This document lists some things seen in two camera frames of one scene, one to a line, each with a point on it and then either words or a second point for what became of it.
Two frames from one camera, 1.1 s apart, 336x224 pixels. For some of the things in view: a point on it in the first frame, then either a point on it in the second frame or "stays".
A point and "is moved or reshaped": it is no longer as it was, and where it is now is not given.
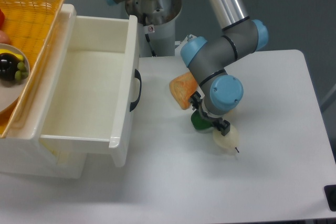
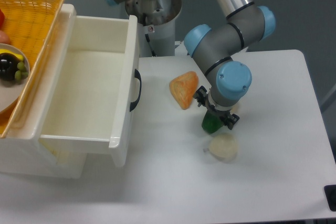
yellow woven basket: [31, 13] stays
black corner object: [330, 193] stays
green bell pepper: [199, 122] is moved or reshaped
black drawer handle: [137, 75] stays
